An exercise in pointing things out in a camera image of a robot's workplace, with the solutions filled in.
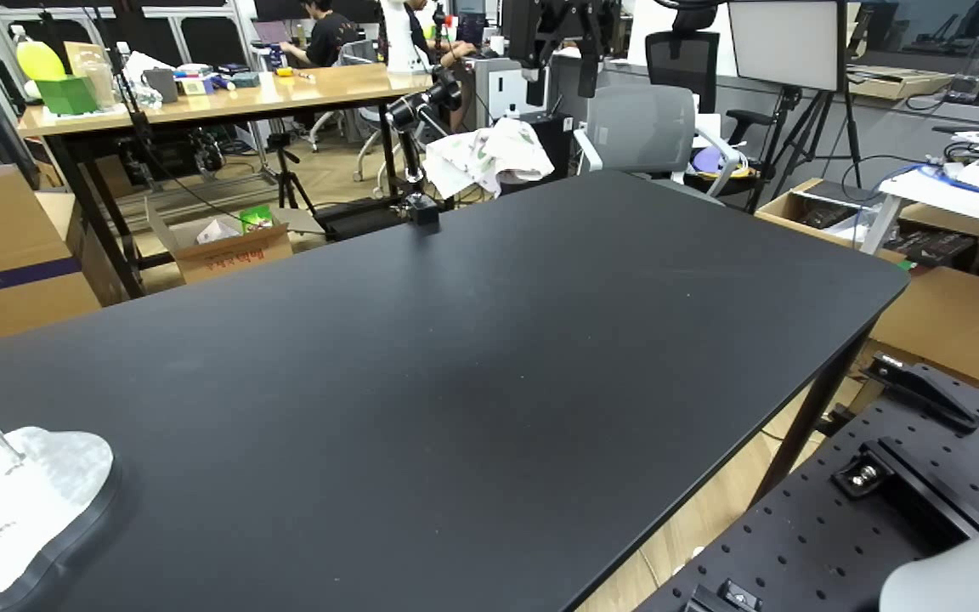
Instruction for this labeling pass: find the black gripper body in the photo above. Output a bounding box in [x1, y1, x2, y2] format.
[499, 0, 632, 56]

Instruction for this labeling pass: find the white cloth with green leaves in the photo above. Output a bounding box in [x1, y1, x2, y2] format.
[419, 116, 558, 203]

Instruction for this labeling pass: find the black rod base clamp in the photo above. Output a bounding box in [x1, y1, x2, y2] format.
[401, 189, 450, 238]

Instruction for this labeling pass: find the seated person in black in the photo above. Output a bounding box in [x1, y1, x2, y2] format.
[281, 0, 376, 72]

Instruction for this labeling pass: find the grey computer tower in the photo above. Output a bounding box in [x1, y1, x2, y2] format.
[465, 53, 554, 129]

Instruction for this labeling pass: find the grey office chair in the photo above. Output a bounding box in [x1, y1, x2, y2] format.
[579, 28, 741, 185]

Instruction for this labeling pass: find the white board on stand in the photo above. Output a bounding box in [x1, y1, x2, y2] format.
[723, 0, 855, 95]

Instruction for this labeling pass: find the black tripod stand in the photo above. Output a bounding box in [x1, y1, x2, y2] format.
[751, 84, 855, 217]

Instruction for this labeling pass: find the wooden tray with items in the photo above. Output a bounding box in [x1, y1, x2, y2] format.
[751, 175, 911, 259]

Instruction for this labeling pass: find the wooden desk with black legs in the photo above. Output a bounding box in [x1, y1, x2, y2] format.
[13, 61, 439, 301]

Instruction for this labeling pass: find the open cardboard box with items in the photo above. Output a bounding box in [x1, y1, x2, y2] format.
[163, 201, 297, 289]

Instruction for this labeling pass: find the white side table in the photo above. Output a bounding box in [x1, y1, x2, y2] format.
[876, 125, 979, 238]

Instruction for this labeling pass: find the flat brown cardboard box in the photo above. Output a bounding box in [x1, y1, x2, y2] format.
[862, 262, 979, 391]

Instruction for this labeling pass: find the green flat object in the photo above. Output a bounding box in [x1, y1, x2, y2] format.
[34, 76, 106, 121]

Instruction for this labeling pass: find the yellow round object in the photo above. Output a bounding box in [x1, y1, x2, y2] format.
[9, 30, 72, 84]

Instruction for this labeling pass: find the black perforated breadboard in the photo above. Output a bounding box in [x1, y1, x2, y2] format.
[632, 359, 979, 612]

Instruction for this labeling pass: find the black mounting clamp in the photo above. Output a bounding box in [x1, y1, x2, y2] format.
[826, 439, 979, 552]

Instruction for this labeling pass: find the large brown cardboard box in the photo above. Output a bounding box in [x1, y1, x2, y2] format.
[0, 160, 106, 351]

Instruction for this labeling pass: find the grey rounded plastic object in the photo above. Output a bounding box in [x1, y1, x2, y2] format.
[876, 505, 979, 612]

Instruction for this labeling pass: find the small black camera tripod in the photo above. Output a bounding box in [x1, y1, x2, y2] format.
[261, 125, 319, 214]

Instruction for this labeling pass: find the black metal bracket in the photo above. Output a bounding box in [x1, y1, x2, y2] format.
[862, 351, 979, 437]

